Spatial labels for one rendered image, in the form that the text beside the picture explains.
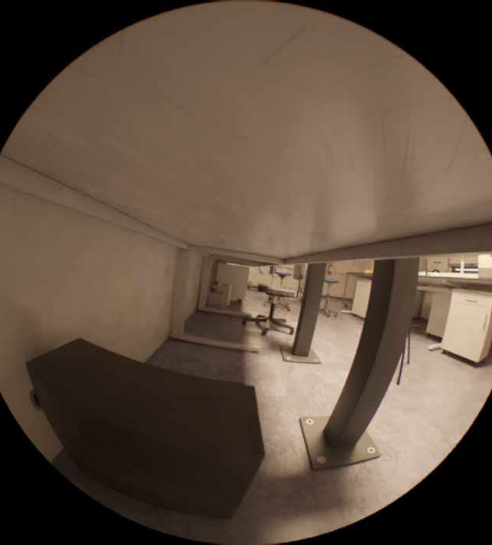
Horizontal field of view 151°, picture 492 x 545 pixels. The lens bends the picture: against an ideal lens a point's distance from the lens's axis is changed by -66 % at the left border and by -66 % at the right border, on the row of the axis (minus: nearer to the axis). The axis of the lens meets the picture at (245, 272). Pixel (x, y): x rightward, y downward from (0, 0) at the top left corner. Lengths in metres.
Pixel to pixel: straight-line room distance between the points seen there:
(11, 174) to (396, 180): 0.53
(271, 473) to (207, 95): 0.80
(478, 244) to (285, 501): 0.72
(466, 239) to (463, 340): 2.26
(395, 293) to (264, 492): 0.69
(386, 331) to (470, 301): 2.05
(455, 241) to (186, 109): 0.39
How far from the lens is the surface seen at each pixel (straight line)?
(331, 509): 0.72
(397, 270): 0.59
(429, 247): 0.39
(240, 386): 0.37
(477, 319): 2.53
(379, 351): 0.61
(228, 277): 3.35
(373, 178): 0.22
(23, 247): 0.50
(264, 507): 0.66
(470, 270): 5.07
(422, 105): 0.15
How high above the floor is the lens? 0.62
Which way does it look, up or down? 1 degrees down
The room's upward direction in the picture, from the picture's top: 9 degrees clockwise
